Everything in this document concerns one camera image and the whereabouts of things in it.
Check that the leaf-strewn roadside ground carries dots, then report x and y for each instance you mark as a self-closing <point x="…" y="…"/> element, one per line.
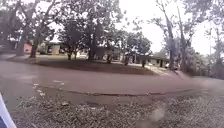
<point x="100" y="115"/>

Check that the low building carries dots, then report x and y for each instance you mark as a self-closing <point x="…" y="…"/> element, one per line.
<point x="156" y="61"/>

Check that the row of trees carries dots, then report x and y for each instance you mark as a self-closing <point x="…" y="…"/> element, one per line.
<point x="91" y="40"/>

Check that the reddish asphalt road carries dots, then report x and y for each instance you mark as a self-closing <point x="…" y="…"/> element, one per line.
<point x="100" y="81"/>

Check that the grass patch under trees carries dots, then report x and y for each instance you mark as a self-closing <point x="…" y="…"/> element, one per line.
<point x="83" y="65"/>

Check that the orange brick building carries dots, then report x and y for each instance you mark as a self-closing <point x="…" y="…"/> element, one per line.
<point x="50" y="48"/>

